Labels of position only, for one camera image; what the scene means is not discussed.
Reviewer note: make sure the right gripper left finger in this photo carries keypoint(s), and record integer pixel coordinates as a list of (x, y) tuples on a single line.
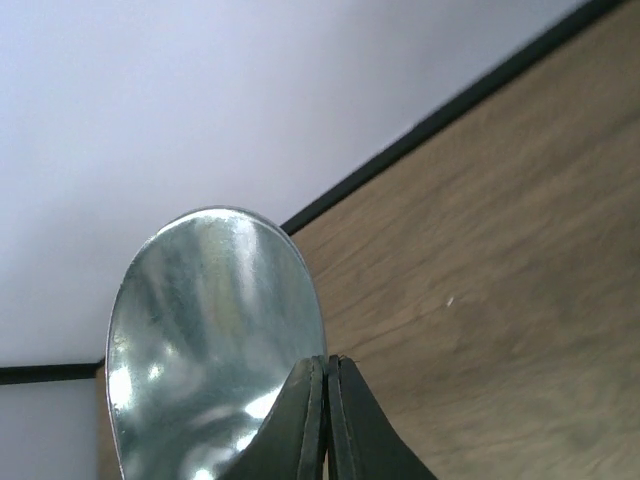
[(291, 442)]

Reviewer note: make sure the black aluminium frame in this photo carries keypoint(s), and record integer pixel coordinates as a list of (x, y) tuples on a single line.
[(117, 116)]

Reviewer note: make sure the metal scoop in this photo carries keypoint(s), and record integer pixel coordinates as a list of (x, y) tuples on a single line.
[(211, 316)]

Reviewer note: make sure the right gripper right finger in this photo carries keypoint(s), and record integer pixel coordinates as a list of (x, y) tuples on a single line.
[(362, 443)]

